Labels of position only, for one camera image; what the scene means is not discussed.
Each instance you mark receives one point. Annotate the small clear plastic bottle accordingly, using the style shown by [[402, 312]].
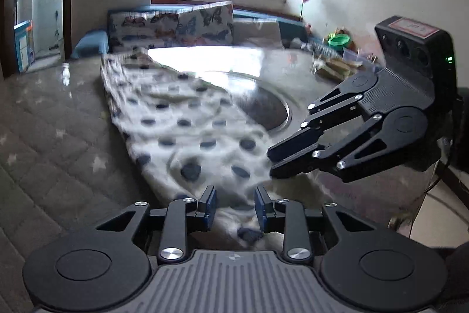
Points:
[[65, 74]]

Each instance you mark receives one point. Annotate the blue sofa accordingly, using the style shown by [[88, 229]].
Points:
[[190, 19]]

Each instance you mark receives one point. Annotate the blue and white box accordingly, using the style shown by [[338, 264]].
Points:
[[24, 46]]

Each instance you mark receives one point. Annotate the green plastic bowl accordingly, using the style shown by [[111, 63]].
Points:
[[339, 40]]

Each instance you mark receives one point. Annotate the beige cushion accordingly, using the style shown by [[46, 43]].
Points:
[[256, 33]]

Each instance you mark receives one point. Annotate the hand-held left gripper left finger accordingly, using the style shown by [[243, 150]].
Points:
[[209, 203]]

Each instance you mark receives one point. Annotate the white dark-dotted garment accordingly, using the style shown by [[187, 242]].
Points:
[[190, 137]]

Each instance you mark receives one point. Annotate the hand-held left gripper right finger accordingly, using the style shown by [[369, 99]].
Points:
[[261, 205]]

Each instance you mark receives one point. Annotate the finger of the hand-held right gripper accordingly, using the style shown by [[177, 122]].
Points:
[[289, 170], [293, 148]]

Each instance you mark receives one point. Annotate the grey star-quilted mat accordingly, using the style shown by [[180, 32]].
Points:
[[55, 151]]

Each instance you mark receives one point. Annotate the butterfly print pillow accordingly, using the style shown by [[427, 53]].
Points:
[[176, 27]]

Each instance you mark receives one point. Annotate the pile of snack packets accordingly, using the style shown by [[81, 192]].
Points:
[[335, 67]]

